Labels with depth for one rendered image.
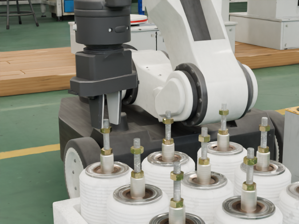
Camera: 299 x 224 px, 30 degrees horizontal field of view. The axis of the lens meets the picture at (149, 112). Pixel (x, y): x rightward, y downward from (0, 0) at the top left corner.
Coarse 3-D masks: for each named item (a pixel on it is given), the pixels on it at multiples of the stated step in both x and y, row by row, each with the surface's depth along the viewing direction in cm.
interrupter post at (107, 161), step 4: (104, 156) 93; (108, 156) 93; (112, 156) 93; (104, 160) 93; (108, 160) 93; (112, 160) 94; (104, 164) 93; (108, 164) 93; (112, 164) 94; (104, 168) 94; (108, 168) 93; (112, 168) 94; (104, 172) 94; (108, 172) 94
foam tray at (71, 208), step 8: (64, 200) 100; (72, 200) 100; (80, 200) 100; (56, 208) 98; (64, 208) 97; (72, 208) 97; (80, 208) 100; (56, 216) 98; (64, 216) 94; (72, 216) 94; (80, 216) 94
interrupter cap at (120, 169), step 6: (114, 162) 98; (120, 162) 97; (90, 168) 95; (96, 168) 95; (114, 168) 96; (120, 168) 95; (126, 168) 95; (90, 174) 92; (96, 174) 92; (102, 174) 92; (108, 174) 92; (114, 174) 92; (120, 174) 92
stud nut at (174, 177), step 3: (171, 171) 73; (171, 174) 72; (174, 174) 72; (177, 174) 72; (180, 174) 72; (183, 174) 72; (171, 177) 72; (174, 177) 72; (177, 177) 72; (180, 177) 72; (183, 177) 72; (177, 180) 72
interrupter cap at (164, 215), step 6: (156, 216) 76; (162, 216) 77; (168, 216) 76; (186, 216) 76; (192, 216) 76; (198, 216) 76; (150, 222) 75; (156, 222) 75; (162, 222) 75; (168, 222) 75; (186, 222) 75; (192, 222) 75; (198, 222) 75; (204, 222) 74
